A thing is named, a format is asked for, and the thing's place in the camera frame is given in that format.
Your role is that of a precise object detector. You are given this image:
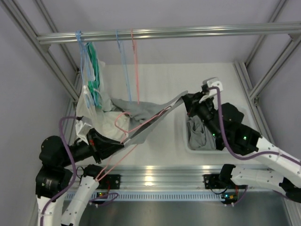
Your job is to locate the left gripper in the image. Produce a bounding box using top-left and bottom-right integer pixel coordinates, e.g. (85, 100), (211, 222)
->
(59, 128), (124, 167)

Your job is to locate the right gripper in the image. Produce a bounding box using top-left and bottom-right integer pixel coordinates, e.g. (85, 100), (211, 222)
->
(182, 91), (222, 139)

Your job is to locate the pink wire hanger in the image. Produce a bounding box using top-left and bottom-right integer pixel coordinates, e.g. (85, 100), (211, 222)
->
(131, 29), (140, 104)
(95, 105), (171, 182)

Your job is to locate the light blue wire hanger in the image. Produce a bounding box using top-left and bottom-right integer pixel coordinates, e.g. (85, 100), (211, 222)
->
(116, 30), (132, 102)

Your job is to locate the grey garment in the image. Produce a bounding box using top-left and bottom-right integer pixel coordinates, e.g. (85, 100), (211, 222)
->
(186, 116), (216, 151)

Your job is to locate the black tank top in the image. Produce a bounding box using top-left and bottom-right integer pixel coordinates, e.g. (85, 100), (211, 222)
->
(212, 133), (225, 151)

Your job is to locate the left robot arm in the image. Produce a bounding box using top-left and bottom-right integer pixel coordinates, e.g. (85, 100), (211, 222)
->
(35, 129), (124, 226)

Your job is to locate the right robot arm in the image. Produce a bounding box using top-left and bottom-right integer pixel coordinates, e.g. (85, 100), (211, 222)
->
(182, 92), (301, 202)

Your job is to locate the white garment pile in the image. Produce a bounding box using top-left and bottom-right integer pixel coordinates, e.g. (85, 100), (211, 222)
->
(75, 61), (131, 142)

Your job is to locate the white plastic basket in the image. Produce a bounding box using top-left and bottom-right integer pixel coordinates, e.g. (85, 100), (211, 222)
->
(183, 106), (256, 154)

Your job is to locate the bundle of coloured hangers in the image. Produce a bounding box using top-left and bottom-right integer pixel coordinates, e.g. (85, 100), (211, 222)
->
(75, 31), (104, 109)

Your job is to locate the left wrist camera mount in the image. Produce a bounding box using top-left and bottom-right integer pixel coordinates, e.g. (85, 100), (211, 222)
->
(75, 117), (92, 144)

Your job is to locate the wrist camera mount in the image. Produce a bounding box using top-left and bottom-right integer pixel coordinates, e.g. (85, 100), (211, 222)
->
(199, 77), (223, 103)
(75, 117), (92, 144)

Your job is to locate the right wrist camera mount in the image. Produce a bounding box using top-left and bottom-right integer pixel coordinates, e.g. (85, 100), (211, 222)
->
(199, 77), (223, 103)

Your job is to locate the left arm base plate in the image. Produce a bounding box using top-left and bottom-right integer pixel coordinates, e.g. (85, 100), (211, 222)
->
(98, 174), (121, 190)

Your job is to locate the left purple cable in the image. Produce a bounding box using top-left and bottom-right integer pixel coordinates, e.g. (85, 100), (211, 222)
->
(40, 115), (119, 226)

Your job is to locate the purple cable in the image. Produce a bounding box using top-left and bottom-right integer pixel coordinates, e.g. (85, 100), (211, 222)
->
(210, 86), (301, 205)
(40, 115), (119, 226)

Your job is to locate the right aluminium frame post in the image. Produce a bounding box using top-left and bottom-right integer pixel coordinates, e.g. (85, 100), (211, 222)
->
(232, 0), (301, 104)

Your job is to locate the aluminium frame post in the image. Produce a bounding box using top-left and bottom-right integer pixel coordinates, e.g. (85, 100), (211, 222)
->
(0, 0), (80, 99)
(232, 0), (301, 104)

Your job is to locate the perforated cable duct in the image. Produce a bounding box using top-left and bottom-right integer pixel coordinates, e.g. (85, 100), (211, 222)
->
(89, 191), (232, 202)

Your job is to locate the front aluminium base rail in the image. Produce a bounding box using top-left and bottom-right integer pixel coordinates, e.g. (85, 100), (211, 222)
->
(109, 165), (222, 192)

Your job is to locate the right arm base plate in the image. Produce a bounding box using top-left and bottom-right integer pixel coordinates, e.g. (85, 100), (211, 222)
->
(203, 174), (233, 189)

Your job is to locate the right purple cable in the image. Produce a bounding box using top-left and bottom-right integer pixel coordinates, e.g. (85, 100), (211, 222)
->
(210, 86), (301, 205)

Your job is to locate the aluminium hanging rail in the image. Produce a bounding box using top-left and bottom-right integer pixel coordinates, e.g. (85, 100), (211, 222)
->
(37, 21), (301, 45)

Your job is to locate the left aluminium frame post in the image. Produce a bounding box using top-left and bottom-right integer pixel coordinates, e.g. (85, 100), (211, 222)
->
(0, 0), (80, 99)

